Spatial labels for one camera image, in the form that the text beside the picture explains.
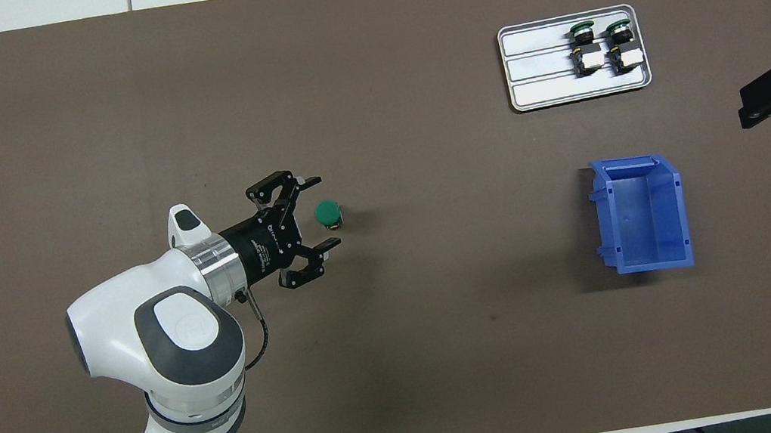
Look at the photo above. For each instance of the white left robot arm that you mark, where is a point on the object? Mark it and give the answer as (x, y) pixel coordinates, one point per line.
(144, 337)

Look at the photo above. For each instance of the blue plastic bin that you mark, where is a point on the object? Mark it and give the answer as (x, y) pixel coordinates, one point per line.
(643, 224)

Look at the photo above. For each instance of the green push button white block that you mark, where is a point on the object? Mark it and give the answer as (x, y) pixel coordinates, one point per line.
(628, 60)
(589, 60)

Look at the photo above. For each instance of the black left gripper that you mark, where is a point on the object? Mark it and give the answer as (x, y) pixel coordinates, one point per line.
(264, 246)

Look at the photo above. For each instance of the green push button grey block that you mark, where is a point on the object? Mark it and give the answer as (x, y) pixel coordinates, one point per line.
(327, 211)

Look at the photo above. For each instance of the brown table mat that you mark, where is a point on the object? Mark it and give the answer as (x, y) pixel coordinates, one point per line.
(452, 352)

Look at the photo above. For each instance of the grey metal tray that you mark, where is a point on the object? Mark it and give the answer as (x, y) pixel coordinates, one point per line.
(528, 96)

